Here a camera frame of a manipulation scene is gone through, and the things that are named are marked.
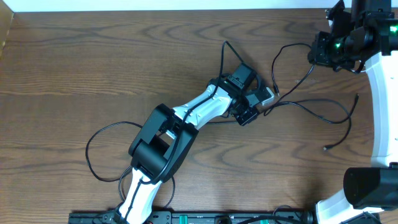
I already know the short black USB cable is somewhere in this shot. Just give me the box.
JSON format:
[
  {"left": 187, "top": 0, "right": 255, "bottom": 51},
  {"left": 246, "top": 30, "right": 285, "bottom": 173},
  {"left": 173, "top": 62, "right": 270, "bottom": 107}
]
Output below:
[{"left": 263, "top": 42, "right": 360, "bottom": 152}]

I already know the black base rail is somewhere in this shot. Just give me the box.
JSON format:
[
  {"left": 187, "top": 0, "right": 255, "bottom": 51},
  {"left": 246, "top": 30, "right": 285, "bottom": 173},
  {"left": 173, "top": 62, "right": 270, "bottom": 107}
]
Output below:
[{"left": 68, "top": 209, "right": 317, "bottom": 224}]

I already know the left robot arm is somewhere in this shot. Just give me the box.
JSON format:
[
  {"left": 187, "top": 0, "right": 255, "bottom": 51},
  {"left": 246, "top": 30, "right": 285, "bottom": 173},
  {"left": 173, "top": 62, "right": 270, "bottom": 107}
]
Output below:
[{"left": 118, "top": 63, "right": 261, "bottom": 223}]

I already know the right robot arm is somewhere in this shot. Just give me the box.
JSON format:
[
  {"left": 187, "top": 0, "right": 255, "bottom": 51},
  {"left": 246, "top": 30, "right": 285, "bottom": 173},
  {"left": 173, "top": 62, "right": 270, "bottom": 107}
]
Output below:
[{"left": 308, "top": 0, "right": 397, "bottom": 223}]

